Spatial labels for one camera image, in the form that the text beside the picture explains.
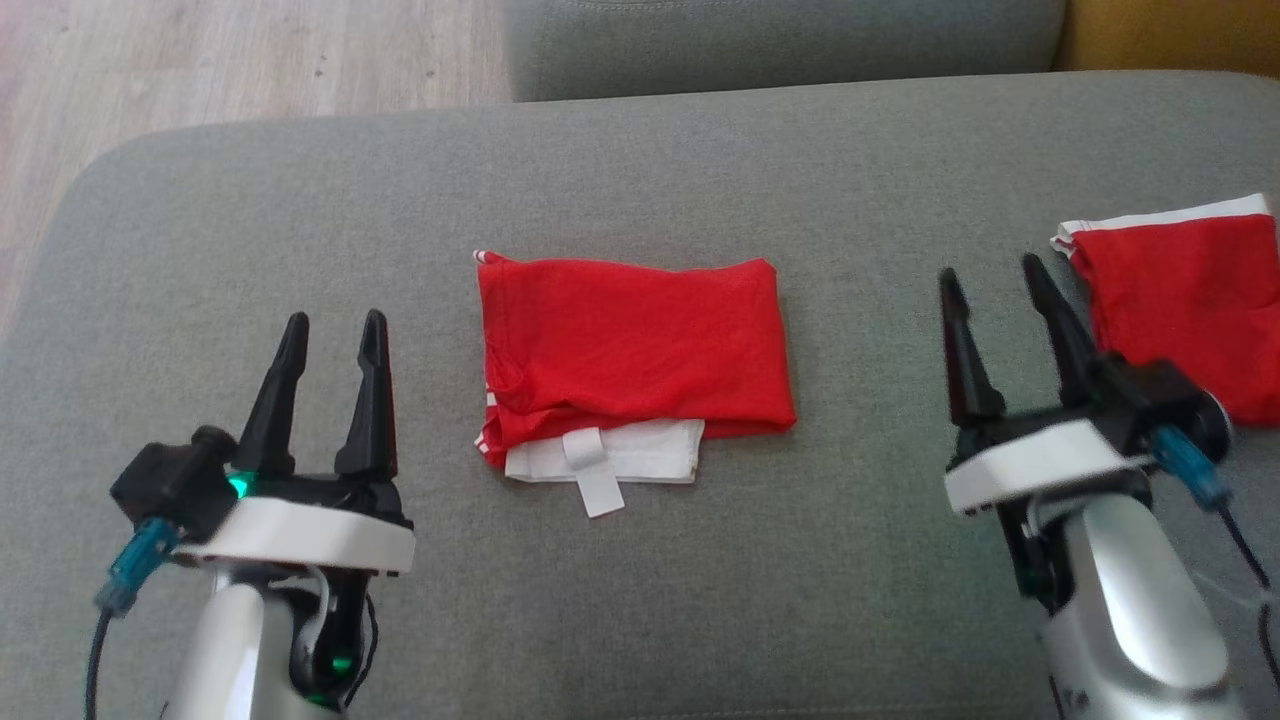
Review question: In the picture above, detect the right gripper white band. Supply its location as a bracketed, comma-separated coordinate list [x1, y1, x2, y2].
[938, 253, 1151, 601]

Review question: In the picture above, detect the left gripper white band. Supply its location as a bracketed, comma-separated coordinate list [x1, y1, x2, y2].
[180, 309, 416, 701]

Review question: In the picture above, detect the red and white jersey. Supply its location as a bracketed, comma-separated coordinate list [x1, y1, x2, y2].
[473, 250, 799, 520]

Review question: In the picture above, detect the large yellow sofa backrest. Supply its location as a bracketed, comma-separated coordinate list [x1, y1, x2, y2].
[1055, 0, 1280, 81]

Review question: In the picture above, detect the large grey sofa seat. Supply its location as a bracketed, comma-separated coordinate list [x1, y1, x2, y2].
[0, 70, 1280, 720]

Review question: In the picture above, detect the grey sofa seat cushion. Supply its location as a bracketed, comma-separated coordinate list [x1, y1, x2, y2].
[505, 0, 1069, 104]

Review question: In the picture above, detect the right camera cable blue plug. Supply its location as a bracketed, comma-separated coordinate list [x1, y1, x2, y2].
[1148, 425, 1280, 691]

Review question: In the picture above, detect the camera cable blue plug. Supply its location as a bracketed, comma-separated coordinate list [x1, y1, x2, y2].
[85, 518, 183, 720]
[1148, 425, 1280, 691]

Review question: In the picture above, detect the left camera cable blue plug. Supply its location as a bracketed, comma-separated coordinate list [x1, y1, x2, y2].
[85, 518, 183, 720]

